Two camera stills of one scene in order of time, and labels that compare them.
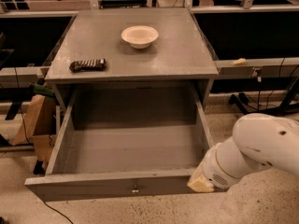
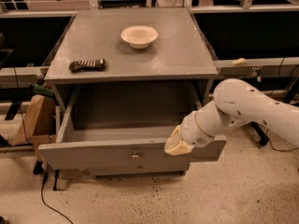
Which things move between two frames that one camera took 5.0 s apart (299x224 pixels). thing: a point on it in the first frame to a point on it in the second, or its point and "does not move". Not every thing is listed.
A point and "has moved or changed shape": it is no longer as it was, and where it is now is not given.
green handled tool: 37,89 does not move
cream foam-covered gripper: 214,169 to 192,131
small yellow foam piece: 239,62 does not move
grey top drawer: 126,143 has moved or changed shape
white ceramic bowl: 139,36 does not move
